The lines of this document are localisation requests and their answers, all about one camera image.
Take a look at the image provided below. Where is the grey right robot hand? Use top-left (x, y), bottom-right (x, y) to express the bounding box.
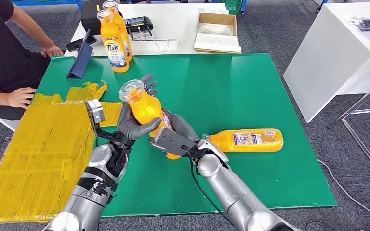
top-left (161, 108), bottom-right (200, 142)

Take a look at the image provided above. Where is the person's right hand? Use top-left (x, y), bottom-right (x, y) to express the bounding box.
top-left (6, 87), bottom-right (36, 110)

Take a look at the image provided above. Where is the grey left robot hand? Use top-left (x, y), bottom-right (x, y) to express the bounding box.
top-left (116, 74), bottom-right (162, 142)

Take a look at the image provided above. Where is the person's left hand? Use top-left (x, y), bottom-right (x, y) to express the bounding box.
top-left (40, 45), bottom-right (65, 59)

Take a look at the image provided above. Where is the orange detergent bottle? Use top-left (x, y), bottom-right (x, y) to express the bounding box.
top-left (96, 9), bottom-right (130, 74)
top-left (102, 0), bottom-right (133, 62)
top-left (119, 79), bottom-right (183, 160)
top-left (201, 128), bottom-right (284, 153)

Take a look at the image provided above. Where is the black smartphone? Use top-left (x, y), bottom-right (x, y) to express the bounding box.
top-left (65, 36), bottom-right (98, 52)

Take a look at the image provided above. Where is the white seat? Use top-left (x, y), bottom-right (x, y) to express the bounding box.
top-left (0, 118), bottom-right (21, 132)

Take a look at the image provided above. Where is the tablet in blue case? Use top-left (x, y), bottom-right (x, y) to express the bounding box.
top-left (66, 28), bottom-right (93, 79)

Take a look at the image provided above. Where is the green table mat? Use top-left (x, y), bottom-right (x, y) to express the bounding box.
top-left (35, 53), bottom-right (337, 218)

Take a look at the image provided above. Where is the person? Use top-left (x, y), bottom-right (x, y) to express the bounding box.
top-left (0, 0), bottom-right (65, 120)

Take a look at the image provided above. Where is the black carry case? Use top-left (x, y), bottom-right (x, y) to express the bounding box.
top-left (80, 0), bottom-right (106, 36)

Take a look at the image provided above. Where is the yellow taped plastic sheet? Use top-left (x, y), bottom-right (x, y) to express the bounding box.
top-left (0, 80), bottom-right (123, 224)

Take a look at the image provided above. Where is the clear acrylic stand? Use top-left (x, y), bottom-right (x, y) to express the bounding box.
top-left (131, 38), bottom-right (178, 52)

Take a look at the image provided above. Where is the white foam sheet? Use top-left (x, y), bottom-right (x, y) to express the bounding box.
top-left (194, 32), bottom-right (242, 52)

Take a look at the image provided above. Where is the black remote controller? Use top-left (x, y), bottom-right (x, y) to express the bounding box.
top-left (125, 16), bottom-right (154, 40)

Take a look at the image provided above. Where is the white round pouch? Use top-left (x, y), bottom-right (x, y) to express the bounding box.
top-left (198, 23), bottom-right (233, 36)

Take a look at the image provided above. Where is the white table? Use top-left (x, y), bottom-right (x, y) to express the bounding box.
top-left (64, 3), bottom-right (230, 57)

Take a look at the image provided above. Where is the cardboard box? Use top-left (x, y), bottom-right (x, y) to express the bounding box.
top-left (193, 13), bottom-right (242, 54)

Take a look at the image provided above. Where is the green plastic crate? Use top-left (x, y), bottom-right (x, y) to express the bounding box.
top-left (225, 0), bottom-right (242, 15)

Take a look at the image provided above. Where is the white desk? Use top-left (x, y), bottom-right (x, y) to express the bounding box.
top-left (283, 2), bottom-right (370, 123)

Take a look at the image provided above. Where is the printed leaflet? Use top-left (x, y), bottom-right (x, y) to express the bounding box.
top-left (344, 16), bottom-right (370, 46)

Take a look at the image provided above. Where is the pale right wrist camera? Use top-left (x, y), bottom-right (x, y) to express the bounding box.
top-left (149, 127), bottom-right (201, 157)

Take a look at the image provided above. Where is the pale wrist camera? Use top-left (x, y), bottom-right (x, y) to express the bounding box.
top-left (85, 99), bottom-right (134, 147)
top-left (149, 127), bottom-right (201, 157)

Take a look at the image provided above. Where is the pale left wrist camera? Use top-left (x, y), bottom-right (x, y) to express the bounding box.
top-left (85, 99), bottom-right (134, 147)

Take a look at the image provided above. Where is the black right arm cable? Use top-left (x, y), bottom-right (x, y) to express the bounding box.
top-left (182, 145), bottom-right (234, 225)

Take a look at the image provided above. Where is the white charging cable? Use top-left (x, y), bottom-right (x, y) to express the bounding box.
top-left (137, 27), bottom-right (170, 53)

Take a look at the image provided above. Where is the black floor cable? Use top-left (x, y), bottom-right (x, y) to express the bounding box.
top-left (304, 220), bottom-right (328, 231)

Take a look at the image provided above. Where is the grey floor cable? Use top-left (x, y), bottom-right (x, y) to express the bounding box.
top-left (317, 158), bottom-right (370, 218)

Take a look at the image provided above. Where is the metal desk frame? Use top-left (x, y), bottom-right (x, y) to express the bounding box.
top-left (328, 75), bottom-right (370, 187)

